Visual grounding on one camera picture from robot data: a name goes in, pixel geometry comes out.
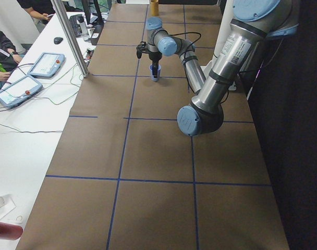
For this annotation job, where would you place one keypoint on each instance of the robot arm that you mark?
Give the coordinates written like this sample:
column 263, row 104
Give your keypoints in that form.
column 252, row 22

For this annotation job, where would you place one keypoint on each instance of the far teach pendant tablet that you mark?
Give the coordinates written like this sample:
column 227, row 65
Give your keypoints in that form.
column 47, row 65

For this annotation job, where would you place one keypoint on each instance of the black keyboard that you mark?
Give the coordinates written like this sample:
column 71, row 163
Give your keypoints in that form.
column 74, row 24

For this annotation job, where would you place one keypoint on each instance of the seated person dark jacket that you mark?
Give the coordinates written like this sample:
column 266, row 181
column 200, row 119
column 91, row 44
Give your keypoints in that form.
column 9, row 58

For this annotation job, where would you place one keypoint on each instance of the orange connector board near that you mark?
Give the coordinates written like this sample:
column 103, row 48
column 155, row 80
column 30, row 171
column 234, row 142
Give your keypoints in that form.
column 89, row 54

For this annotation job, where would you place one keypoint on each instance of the red cylinder bottle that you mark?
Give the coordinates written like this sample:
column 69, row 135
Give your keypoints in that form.
column 10, row 231

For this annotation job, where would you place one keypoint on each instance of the clear water bottle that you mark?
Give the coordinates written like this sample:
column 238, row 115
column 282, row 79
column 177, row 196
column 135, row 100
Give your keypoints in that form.
column 83, row 28

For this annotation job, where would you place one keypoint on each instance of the orange cup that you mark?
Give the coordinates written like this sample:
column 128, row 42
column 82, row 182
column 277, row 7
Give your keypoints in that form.
column 154, row 5

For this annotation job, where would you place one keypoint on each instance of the black computer mouse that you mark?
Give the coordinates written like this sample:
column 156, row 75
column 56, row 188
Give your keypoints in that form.
column 58, row 40

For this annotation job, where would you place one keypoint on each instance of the near teach pendant tablet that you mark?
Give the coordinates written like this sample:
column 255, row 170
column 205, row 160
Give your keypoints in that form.
column 20, row 91

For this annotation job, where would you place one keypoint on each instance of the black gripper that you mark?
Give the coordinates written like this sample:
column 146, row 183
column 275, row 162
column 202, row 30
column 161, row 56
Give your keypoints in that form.
column 154, row 57

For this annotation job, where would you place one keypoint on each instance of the person in black shirt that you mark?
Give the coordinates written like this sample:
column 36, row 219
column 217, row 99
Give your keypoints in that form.
column 38, row 9

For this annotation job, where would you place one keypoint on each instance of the teach pendant tablet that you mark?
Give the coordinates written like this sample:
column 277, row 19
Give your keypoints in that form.
column 20, row 91
column 47, row 65

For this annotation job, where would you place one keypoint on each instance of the blue ribbed plastic cup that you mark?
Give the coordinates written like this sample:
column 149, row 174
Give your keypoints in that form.
column 155, row 77

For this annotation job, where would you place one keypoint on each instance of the aluminium frame post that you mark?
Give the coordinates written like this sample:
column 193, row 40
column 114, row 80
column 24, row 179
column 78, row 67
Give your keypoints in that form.
column 61, row 13

